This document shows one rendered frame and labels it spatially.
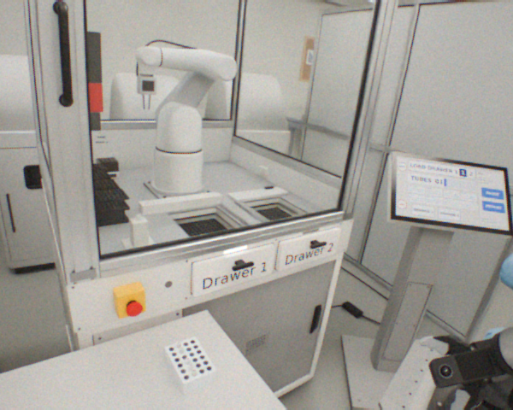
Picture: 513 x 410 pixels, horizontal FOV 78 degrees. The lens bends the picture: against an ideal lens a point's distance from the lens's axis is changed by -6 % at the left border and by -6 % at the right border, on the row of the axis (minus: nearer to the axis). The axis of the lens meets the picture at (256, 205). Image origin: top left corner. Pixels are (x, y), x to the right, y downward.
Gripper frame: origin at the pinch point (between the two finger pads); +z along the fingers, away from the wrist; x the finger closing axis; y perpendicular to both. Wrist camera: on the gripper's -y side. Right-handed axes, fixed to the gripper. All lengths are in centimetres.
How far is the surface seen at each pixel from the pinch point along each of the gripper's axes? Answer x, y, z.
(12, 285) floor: 101, -154, 167
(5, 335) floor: 60, -140, 143
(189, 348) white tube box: 18, -46, 25
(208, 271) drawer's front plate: 39, -39, 26
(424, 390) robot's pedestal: -1.7, 10.9, 17.7
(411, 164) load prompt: 80, 50, 21
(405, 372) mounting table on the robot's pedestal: 3.6, 9.6, 20.9
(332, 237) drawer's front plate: 55, 10, 35
